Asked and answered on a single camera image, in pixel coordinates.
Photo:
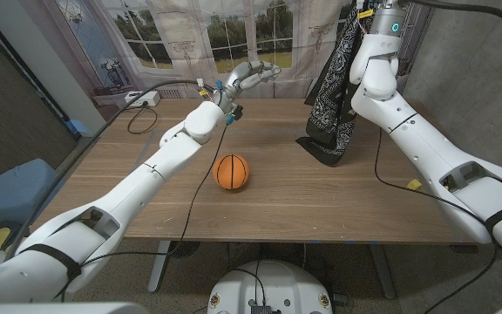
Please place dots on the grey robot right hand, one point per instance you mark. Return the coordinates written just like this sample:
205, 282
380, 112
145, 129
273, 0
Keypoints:
388, 19

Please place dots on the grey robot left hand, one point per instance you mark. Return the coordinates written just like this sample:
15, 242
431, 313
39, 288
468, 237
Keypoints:
244, 76

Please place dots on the black paisley bandana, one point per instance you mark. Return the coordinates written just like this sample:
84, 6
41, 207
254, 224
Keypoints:
334, 109

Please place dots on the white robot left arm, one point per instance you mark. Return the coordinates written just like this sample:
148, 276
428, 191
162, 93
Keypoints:
146, 179

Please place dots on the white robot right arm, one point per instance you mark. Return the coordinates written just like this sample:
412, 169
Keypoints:
429, 144

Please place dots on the orange mini basketball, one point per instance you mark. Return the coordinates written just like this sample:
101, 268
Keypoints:
231, 171

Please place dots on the white power strip box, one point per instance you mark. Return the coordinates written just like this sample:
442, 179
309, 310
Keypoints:
142, 98

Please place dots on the small yellow block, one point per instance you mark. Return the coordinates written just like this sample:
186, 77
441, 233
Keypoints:
414, 184

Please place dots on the black floor fan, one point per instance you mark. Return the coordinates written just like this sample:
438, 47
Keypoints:
185, 248

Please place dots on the grey table leg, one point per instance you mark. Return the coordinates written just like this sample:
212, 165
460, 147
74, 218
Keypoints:
158, 266
381, 270

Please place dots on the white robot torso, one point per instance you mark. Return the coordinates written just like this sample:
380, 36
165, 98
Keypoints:
277, 288

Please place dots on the blue chair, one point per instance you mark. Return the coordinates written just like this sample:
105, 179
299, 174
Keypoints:
15, 192

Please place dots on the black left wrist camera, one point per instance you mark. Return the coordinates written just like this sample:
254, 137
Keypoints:
236, 112

